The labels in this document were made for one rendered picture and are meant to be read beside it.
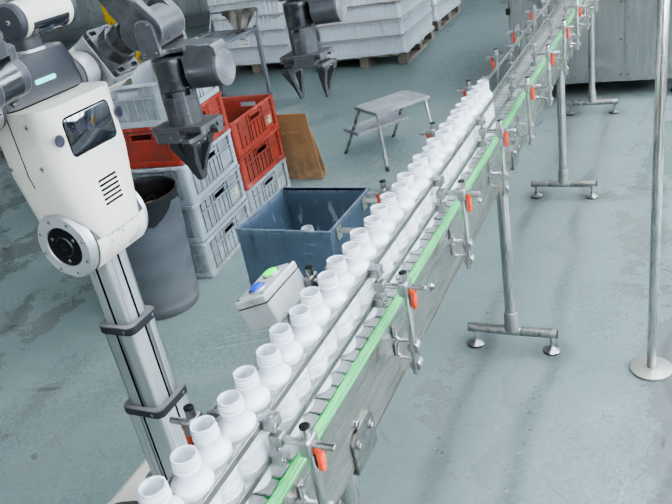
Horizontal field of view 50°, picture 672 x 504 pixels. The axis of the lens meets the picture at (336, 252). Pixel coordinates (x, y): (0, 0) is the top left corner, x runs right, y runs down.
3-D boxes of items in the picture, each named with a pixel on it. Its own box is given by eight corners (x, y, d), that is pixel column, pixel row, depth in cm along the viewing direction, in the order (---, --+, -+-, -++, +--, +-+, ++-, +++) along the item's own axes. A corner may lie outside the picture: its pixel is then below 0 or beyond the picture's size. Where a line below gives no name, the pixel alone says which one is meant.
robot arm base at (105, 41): (81, 35, 166) (115, 78, 168) (98, 14, 161) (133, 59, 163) (105, 27, 173) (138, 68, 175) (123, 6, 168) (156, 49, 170)
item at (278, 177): (255, 223, 456) (247, 191, 447) (200, 223, 472) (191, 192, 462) (293, 185, 506) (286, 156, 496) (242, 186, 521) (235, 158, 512)
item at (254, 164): (247, 191, 447) (239, 158, 437) (192, 192, 462) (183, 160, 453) (286, 155, 496) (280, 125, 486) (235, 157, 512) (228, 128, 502)
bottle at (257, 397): (241, 457, 117) (217, 375, 109) (270, 436, 120) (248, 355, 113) (264, 473, 112) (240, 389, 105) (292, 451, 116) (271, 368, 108)
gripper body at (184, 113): (204, 137, 112) (192, 91, 109) (153, 140, 117) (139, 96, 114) (226, 124, 118) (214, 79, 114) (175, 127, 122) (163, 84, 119)
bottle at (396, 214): (391, 252, 171) (382, 189, 164) (414, 255, 168) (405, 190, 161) (380, 264, 167) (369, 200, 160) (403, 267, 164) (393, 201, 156)
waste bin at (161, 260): (177, 330, 354) (139, 213, 326) (107, 323, 373) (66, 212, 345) (224, 283, 390) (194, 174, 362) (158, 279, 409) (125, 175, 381)
